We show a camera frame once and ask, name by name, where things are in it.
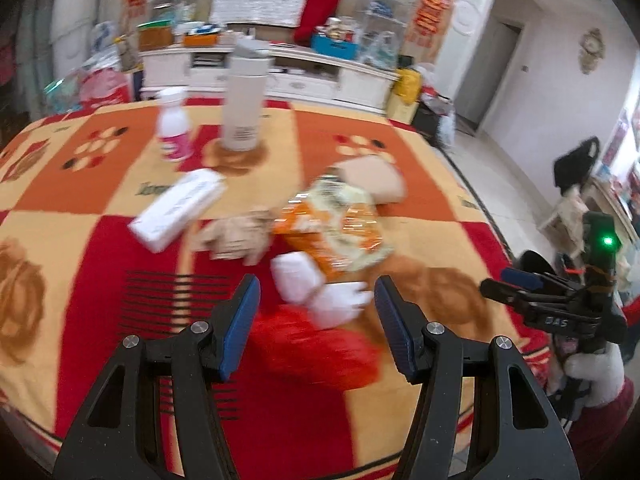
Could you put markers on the small white bottle pink label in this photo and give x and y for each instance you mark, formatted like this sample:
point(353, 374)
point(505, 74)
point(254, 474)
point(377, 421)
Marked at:
point(172, 127)

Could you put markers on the white television cabinet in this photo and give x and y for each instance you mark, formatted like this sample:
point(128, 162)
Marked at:
point(310, 77)

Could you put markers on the person's right hand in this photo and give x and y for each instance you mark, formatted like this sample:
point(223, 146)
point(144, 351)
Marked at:
point(605, 375)

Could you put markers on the white medicine box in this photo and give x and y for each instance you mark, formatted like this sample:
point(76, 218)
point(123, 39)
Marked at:
point(175, 207)

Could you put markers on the interior door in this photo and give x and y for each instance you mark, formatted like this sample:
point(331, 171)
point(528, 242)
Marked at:
point(492, 75)

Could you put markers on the white cushioned chair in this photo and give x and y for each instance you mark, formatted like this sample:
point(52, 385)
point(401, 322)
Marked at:
point(565, 210)

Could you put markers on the black shopping bag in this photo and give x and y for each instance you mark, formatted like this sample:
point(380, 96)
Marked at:
point(425, 120)

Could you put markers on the yellow bag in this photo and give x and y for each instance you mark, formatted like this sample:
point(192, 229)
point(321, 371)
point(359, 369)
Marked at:
point(409, 85)

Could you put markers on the clear plastic bag teal print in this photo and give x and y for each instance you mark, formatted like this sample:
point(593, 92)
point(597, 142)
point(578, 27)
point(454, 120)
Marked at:
point(377, 50)

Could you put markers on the grey curtain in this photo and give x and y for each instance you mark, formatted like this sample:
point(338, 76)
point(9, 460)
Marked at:
point(35, 35)

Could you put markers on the blue plastic basket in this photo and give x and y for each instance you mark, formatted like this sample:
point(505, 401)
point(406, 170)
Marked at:
point(332, 46)

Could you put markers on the checkered printed blanket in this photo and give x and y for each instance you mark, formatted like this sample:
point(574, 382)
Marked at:
point(100, 260)

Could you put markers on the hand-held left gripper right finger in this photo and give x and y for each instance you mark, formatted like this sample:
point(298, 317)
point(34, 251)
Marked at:
point(395, 325)

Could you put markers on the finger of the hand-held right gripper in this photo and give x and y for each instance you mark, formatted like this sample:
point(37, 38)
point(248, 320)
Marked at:
point(505, 292)
point(520, 277)

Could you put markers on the white desk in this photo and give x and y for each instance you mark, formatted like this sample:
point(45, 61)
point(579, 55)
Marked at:
point(615, 200)

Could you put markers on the white plastic bag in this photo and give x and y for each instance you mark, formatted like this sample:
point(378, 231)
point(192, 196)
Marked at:
point(446, 130)

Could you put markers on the red and grey plastic bag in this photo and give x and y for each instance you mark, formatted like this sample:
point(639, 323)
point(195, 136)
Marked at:
point(435, 92)

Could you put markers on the black jacket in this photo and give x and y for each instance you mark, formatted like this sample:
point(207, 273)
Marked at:
point(575, 165)

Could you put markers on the white thermos bottle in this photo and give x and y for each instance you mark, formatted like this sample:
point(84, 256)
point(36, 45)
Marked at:
point(240, 105)

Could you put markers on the white tissue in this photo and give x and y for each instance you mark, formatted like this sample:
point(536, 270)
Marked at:
point(340, 305)
point(295, 277)

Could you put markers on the red hanging wall decoration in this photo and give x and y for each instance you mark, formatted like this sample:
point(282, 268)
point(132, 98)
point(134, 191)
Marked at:
point(430, 5)

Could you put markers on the person's right forearm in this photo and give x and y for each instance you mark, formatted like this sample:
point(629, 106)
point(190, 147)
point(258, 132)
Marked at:
point(600, 435)

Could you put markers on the small orange box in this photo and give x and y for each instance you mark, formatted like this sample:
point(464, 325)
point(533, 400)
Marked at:
point(200, 39)

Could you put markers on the brown paper cup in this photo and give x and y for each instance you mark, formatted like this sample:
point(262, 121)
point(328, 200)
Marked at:
point(375, 180)

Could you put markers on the clear plastic bag blue print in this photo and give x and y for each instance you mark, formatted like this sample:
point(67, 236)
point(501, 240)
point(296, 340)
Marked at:
point(102, 35)

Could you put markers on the red cloth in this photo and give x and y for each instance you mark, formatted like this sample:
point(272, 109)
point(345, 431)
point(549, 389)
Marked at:
point(322, 0)

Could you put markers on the orange box green lid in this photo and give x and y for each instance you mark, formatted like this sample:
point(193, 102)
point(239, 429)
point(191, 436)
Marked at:
point(154, 35)

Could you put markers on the teal tissue pack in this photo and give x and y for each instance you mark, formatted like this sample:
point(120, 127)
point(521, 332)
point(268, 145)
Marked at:
point(62, 92)

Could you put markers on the cream paper bag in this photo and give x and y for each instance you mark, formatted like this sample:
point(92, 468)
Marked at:
point(400, 110)

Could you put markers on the pink red shopping bag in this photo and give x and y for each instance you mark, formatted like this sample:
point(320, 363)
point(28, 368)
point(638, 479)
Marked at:
point(102, 87)

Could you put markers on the ornate wall clock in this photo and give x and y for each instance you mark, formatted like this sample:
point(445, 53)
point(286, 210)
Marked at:
point(591, 50)

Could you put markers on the large plastic snack packet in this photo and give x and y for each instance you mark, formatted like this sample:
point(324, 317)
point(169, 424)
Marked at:
point(330, 230)

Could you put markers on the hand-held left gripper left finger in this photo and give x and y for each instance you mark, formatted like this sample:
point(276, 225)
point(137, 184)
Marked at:
point(242, 320)

